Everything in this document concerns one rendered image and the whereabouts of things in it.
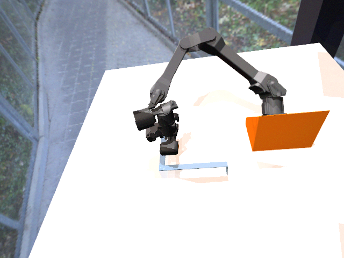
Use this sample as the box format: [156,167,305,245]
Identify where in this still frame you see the low clear corner walls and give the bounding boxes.
[159,155,227,179]

